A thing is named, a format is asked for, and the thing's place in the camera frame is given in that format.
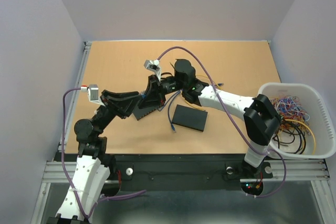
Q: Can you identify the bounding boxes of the white plastic basket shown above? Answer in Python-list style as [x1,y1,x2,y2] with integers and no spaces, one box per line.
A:
[258,82,335,159]

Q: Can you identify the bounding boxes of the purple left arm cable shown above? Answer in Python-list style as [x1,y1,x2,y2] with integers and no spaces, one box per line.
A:
[61,87,147,219]

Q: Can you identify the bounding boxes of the black switch with ports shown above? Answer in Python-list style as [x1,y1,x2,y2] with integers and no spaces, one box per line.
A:
[133,105,164,121]

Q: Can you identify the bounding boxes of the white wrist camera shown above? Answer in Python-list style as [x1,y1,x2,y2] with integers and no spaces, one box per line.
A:
[144,59,162,81]
[80,84,103,105]

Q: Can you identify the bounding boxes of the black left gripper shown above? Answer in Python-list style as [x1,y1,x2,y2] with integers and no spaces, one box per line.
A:
[93,89,142,136]

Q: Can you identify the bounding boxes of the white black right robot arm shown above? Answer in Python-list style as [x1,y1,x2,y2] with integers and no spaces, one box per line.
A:
[139,59,281,177]

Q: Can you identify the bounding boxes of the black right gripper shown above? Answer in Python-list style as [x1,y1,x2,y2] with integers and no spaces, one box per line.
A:
[138,75,186,110]

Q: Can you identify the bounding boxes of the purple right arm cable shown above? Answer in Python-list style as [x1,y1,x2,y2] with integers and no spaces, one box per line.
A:
[157,47,287,199]

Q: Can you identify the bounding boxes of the pile of coloured cables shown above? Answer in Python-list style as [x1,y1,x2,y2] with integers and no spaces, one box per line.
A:
[270,95,317,155]

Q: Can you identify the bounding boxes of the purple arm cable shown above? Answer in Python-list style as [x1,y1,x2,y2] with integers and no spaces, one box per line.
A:
[157,47,287,199]
[61,87,147,219]

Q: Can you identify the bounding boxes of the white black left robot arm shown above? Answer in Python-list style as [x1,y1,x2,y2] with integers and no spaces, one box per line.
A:
[47,85,141,223]

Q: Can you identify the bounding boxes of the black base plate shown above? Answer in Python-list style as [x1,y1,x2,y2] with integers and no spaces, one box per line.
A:
[54,152,274,192]

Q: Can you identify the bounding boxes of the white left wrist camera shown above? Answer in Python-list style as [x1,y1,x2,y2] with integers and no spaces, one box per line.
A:
[80,84,103,105]

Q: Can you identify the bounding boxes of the black flat switch box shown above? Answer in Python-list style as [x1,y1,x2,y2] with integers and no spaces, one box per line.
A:
[172,104,208,132]

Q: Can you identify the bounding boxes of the blue ethernet cable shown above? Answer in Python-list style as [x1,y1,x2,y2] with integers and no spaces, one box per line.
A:
[141,82,225,133]

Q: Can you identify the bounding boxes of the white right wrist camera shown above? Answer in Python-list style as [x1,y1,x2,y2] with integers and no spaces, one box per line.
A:
[144,59,162,81]

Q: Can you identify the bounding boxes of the aluminium frame rails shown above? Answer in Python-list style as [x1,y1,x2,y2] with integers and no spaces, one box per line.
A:
[30,40,336,224]

